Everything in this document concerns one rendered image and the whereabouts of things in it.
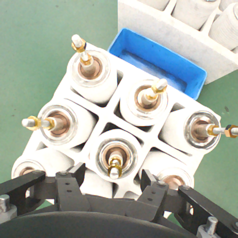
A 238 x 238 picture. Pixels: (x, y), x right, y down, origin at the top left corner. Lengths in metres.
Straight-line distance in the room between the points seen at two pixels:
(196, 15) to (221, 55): 0.13
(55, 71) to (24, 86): 0.14
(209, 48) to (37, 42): 0.63
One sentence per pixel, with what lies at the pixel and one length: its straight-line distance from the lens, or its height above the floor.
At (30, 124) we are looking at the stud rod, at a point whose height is 0.34.
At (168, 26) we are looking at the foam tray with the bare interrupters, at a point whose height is 0.17.
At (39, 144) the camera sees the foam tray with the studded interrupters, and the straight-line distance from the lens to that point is 0.37.
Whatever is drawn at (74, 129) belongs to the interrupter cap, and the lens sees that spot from 0.25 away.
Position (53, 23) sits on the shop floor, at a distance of 0.71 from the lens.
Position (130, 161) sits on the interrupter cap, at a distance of 0.24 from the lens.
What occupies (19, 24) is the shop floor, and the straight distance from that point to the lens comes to 0.80.
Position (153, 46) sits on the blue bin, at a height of 0.10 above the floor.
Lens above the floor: 0.49
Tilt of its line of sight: 87 degrees down
